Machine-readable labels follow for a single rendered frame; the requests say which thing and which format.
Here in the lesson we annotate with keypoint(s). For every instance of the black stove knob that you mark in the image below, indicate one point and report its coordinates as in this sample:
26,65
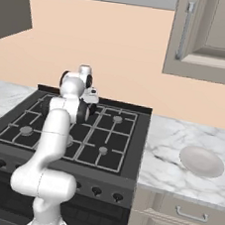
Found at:
96,191
117,196
78,185
1,163

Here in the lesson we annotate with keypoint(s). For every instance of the dark grey stove with hob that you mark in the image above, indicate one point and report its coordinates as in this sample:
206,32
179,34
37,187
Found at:
121,142

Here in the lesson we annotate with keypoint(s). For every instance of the black oven door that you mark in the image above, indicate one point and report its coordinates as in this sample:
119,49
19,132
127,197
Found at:
104,221

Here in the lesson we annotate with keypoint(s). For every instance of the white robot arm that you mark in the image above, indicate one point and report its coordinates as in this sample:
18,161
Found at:
53,134

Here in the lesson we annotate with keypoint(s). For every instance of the white round plate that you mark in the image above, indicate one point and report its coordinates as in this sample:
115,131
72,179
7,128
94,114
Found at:
201,161

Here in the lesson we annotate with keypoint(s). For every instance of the grey wall cupboard door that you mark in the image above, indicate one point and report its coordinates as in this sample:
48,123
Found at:
220,38

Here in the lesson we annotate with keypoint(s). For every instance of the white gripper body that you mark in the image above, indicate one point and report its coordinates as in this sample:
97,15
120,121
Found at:
90,98

